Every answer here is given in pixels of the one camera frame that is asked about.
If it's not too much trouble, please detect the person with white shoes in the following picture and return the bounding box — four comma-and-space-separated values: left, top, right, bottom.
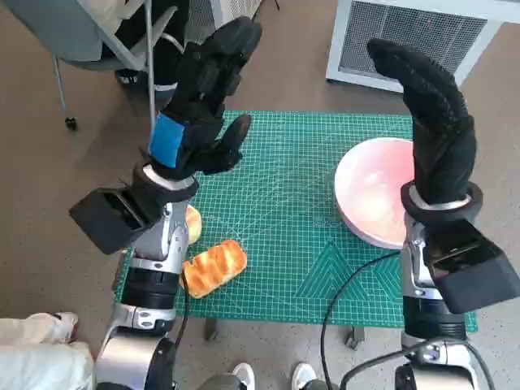
198, 362, 330, 390

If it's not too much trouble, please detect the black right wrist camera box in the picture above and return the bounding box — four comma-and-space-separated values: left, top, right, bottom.
424, 219, 520, 314

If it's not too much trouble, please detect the grey chair with metal frame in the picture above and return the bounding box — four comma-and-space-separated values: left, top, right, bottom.
3, 0, 186, 131

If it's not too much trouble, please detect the green cutting mat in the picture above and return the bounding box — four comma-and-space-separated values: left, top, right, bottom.
113, 110, 479, 332

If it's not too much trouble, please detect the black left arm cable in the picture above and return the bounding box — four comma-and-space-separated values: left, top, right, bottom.
173, 272, 190, 358

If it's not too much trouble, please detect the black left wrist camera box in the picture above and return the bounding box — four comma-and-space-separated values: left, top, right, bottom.
68, 187, 155, 256

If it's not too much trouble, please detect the black right upper arm cable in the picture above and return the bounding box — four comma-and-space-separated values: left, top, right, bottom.
339, 337, 496, 390

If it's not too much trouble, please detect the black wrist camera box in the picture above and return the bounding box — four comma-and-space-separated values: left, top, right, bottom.
68, 187, 155, 256
424, 219, 520, 314

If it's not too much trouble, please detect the small white grille cabinet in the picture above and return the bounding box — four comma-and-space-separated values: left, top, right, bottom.
187, 0, 264, 44

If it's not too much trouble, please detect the person in light clothing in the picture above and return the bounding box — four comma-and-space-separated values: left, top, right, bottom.
0, 311, 97, 390

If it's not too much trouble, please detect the large white grille cabinet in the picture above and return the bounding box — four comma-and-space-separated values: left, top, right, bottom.
326, 0, 505, 94

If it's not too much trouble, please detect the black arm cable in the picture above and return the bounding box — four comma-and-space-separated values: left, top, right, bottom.
339, 337, 496, 390
173, 272, 190, 358

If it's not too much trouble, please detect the seated person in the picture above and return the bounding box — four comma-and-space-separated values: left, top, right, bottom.
80, 0, 194, 107

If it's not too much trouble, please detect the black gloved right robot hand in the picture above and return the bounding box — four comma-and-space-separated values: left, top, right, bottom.
366, 38, 477, 203

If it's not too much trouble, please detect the round toy bread bun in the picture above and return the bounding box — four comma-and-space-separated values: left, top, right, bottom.
184, 205, 203, 245

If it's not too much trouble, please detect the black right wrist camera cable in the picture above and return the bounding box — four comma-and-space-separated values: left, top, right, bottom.
319, 250, 403, 390

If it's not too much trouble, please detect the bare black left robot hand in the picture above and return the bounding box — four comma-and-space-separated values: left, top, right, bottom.
144, 16, 263, 182

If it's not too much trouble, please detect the pink bowl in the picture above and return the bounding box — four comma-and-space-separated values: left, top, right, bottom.
333, 136, 415, 249

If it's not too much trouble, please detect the long toy bread loaf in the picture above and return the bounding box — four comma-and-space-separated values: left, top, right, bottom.
179, 239, 248, 300

